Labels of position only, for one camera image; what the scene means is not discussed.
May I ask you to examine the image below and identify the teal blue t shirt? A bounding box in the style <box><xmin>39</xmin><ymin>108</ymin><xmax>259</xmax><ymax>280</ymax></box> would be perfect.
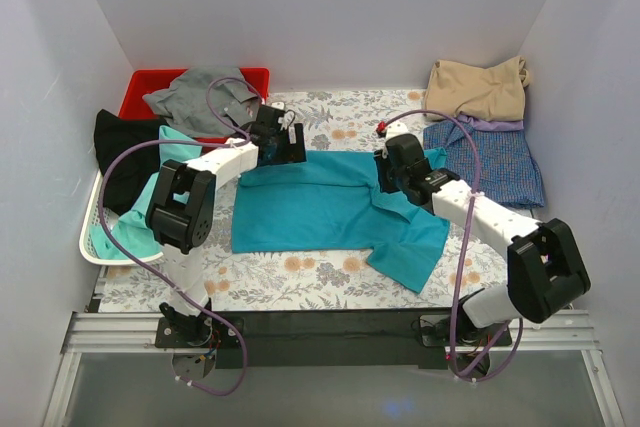
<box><xmin>231</xmin><ymin>151</ymin><xmax>450</xmax><ymax>293</ymax></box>

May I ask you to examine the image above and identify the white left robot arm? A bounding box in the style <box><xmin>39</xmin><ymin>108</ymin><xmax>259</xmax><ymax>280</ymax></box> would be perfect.
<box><xmin>146</xmin><ymin>105</ymin><xmax>306</xmax><ymax>347</ymax></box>

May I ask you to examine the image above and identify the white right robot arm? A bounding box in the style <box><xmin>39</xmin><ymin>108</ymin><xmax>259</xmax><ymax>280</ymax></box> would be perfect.
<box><xmin>374</xmin><ymin>128</ymin><xmax>591</xmax><ymax>345</ymax></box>

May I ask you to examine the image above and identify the lilac purple shirt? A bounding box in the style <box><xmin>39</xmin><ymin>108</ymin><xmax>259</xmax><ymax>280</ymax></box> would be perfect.
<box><xmin>456</xmin><ymin>114</ymin><xmax>524</xmax><ymax>133</ymax></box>

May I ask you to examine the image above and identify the grey shirt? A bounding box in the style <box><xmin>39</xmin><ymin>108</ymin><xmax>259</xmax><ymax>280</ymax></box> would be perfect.
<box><xmin>143</xmin><ymin>67</ymin><xmax>261</xmax><ymax>138</ymax></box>

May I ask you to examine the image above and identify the blue checked shirt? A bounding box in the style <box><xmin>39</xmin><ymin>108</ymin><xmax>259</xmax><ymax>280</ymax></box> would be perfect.
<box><xmin>423</xmin><ymin>120</ymin><xmax>545</xmax><ymax>210</ymax></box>

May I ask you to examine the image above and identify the floral patterned table mat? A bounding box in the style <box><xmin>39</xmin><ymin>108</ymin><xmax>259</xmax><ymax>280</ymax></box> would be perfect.
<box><xmin>97</xmin><ymin>89</ymin><xmax>561</xmax><ymax>312</ymax></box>

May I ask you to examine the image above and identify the beige t shirt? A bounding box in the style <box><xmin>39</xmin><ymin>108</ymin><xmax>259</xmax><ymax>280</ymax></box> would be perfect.
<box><xmin>424</xmin><ymin>56</ymin><xmax>531</xmax><ymax>122</ymax></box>

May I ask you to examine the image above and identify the red plastic tray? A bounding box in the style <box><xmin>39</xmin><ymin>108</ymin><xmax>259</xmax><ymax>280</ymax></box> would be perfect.
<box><xmin>119</xmin><ymin>68</ymin><xmax>269</xmax><ymax>129</ymax></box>

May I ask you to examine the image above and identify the black t shirt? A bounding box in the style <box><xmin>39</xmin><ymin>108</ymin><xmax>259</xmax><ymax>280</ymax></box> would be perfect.
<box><xmin>92</xmin><ymin>107</ymin><xmax>169</xmax><ymax>217</ymax></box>

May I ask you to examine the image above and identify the mint green t shirt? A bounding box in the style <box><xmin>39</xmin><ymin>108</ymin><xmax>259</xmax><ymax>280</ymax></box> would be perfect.
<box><xmin>90</xmin><ymin>144</ymin><xmax>202</xmax><ymax>261</ymax></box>

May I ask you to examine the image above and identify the white plastic basket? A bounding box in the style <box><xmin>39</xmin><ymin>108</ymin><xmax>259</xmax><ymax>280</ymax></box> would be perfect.
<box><xmin>79</xmin><ymin>172</ymin><xmax>164</xmax><ymax>266</ymax></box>

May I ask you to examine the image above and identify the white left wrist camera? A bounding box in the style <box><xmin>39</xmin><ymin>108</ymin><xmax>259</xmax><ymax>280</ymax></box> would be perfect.
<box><xmin>270</xmin><ymin>101</ymin><xmax>296</xmax><ymax>130</ymax></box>

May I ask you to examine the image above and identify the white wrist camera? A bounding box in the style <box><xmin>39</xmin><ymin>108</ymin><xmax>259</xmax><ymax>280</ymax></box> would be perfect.
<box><xmin>270</xmin><ymin>101</ymin><xmax>296</xmax><ymax>130</ymax></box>
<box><xmin>376</xmin><ymin>121</ymin><xmax>409</xmax><ymax>140</ymax></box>

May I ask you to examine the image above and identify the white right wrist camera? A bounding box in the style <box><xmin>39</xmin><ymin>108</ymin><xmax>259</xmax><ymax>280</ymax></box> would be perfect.
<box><xmin>376</xmin><ymin>121</ymin><xmax>409</xmax><ymax>140</ymax></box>

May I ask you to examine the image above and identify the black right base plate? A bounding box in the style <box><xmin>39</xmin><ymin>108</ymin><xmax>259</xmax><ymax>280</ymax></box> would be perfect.
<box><xmin>418</xmin><ymin>313</ymin><xmax>512</xmax><ymax>348</ymax></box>

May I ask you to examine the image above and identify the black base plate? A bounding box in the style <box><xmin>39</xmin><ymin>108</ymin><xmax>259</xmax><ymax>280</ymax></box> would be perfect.
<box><xmin>418</xmin><ymin>313</ymin><xmax>512</xmax><ymax>348</ymax></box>
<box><xmin>154</xmin><ymin>317</ymin><xmax>240</xmax><ymax>349</ymax></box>

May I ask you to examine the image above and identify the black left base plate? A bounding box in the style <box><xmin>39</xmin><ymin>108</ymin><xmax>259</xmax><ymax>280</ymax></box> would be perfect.
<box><xmin>154</xmin><ymin>317</ymin><xmax>240</xmax><ymax>349</ymax></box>

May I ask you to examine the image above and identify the aluminium rail frame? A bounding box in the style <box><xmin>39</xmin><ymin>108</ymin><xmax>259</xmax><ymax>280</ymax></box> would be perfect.
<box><xmin>45</xmin><ymin>309</ymin><xmax>624</xmax><ymax>426</ymax></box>

